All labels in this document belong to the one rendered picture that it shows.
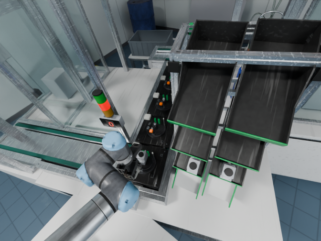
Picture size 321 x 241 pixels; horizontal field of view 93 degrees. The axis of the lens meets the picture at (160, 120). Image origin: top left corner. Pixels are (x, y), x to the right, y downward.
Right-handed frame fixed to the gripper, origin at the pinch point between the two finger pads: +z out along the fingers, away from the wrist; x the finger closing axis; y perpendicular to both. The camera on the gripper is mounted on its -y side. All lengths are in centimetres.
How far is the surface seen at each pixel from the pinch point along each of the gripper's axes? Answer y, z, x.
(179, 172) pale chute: -4.5, 2.4, 22.3
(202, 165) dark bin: -3.7, -14.2, 32.3
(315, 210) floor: -34, 107, 148
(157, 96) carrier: -66, 8, -8
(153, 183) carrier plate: 2.3, 9.7, 8.6
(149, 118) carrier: -41.5, 8.2, -7.7
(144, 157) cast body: -7.2, -1.8, 2.0
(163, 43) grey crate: -192, 24, -36
